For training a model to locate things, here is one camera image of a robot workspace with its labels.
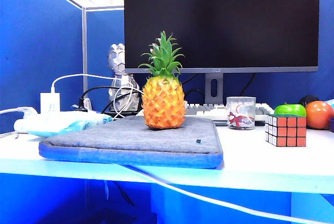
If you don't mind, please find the silver robot figurine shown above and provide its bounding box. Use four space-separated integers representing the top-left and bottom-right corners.
107 43 141 112

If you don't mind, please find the thin black monitor cable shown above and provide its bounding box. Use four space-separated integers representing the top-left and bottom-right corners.
239 73 256 97

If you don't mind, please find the plastic pineapple with green crown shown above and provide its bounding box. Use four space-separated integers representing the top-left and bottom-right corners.
137 30 186 130

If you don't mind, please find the white power strip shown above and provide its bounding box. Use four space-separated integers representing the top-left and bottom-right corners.
13 111 87 133

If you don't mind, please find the grey monitor stand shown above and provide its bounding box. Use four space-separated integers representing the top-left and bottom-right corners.
205 73 224 105

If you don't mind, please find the white charger cable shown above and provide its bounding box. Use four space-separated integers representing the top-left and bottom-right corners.
51 74 144 120

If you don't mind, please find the long white cable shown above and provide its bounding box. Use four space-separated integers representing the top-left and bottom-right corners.
114 163 334 224

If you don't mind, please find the blue white tissue pack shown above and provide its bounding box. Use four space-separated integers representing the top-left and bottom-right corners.
27 113 113 137

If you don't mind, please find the orange red round fruit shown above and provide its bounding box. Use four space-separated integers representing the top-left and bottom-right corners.
305 100 334 130

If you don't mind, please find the thick black power cable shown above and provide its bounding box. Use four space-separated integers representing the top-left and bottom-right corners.
80 86 143 114

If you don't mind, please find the dark round fruit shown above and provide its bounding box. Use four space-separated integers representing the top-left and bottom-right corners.
298 95 319 108

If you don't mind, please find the green plastic apple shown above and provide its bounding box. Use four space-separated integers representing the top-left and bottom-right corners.
273 102 307 117

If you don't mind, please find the black computer monitor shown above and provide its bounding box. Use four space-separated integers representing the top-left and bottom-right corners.
123 0 321 74

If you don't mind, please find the white plug with cable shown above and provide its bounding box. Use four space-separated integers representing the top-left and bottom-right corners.
0 106 38 119

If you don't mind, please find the grey felt laptop sleeve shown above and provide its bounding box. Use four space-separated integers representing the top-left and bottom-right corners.
38 115 224 169

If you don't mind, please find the clear plastic jar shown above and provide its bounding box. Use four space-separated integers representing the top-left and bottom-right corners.
225 96 256 130

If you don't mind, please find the Rubik's cube with black frame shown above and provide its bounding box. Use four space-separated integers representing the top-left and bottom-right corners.
265 113 307 147

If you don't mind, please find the grey partition post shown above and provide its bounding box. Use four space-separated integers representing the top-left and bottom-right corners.
81 6 88 97

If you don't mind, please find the black power plug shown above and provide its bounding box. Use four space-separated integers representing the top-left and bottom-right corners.
77 97 88 112

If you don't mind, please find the white and grey keyboard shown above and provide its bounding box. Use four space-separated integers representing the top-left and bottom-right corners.
184 100 275 127

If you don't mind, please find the white charger adapter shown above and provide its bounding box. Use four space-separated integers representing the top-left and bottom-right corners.
40 92 61 114

